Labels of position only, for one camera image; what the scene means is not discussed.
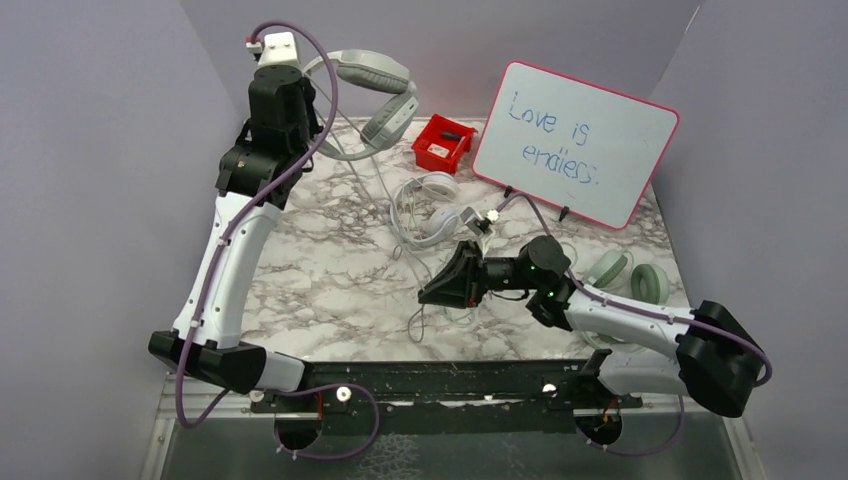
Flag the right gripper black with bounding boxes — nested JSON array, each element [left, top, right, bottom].
[[418, 241, 541, 310]]

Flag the grey headphones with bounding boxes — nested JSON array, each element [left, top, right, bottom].
[[302, 49, 419, 162]]

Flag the white headphones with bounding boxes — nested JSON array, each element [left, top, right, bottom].
[[389, 172, 459, 249]]

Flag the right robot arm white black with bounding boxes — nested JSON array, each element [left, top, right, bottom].
[[417, 235, 773, 418]]

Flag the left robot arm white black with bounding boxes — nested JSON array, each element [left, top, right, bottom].
[[148, 66, 319, 411]]

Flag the green headphones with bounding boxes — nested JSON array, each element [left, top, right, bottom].
[[581, 249, 670, 305]]

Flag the red plastic bin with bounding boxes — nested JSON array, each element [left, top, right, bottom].
[[412, 114, 477, 175]]

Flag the pink framed whiteboard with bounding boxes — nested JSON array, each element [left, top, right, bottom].
[[471, 61, 680, 230]]

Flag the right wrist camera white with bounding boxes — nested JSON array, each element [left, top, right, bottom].
[[459, 206, 500, 255]]

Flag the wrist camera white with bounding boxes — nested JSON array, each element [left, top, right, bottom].
[[459, 206, 500, 255], [245, 32, 301, 70]]

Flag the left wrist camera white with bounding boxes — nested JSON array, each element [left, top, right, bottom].
[[245, 32, 301, 70]]

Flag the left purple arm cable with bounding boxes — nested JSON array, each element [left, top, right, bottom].
[[174, 19, 340, 430]]

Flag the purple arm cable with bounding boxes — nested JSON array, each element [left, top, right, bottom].
[[496, 192, 774, 458], [174, 19, 340, 430]]

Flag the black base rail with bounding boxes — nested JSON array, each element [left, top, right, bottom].
[[250, 356, 642, 436]]

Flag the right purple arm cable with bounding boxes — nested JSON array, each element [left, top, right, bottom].
[[496, 192, 774, 458]]

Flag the aluminium frame rail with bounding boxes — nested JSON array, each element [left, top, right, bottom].
[[156, 374, 252, 419]]

